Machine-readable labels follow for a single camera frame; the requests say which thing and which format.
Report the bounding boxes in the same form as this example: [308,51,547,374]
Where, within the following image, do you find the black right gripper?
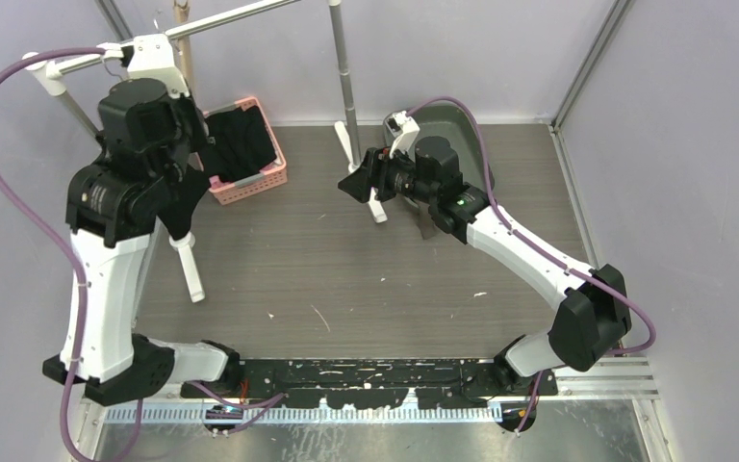
[338,142,437,206]

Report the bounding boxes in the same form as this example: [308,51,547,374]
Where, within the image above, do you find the grey-brown underwear with beige waistband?
[415,201,439,241]

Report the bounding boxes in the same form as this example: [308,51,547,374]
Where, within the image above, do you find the beige clip hanger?
[172,0,195,95]

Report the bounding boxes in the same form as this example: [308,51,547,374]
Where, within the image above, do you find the black underwear with beige waistband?
[157,166,210,241]

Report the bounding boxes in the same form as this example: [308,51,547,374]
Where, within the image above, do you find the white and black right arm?
[338,137,632,396]

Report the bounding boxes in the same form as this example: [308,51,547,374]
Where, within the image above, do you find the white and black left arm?
[42,78,243,406]

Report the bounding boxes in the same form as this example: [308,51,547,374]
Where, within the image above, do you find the pink perforated plastic basket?
[196,96,288,205]

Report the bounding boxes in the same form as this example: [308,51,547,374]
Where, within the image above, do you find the black clothes in basket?
[199,106,276,183]

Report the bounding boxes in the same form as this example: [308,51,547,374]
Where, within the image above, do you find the white and metal clothes rack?
[21,0,389,304]

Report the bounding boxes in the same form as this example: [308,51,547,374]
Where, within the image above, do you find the grey-green plastic tub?
[408,102,486,192]

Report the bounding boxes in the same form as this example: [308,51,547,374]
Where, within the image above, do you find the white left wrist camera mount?
[98,34,191,98]

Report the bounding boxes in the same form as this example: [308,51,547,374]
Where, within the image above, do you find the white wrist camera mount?
[98,34,191,98]
[385,111,420,159]

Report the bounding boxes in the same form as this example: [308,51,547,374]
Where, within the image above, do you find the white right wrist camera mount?
[385,111,420,159]

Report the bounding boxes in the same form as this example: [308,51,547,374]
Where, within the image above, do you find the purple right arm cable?
[405,95,657,437]

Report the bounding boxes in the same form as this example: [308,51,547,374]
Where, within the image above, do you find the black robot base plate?
[200,358,534,410]

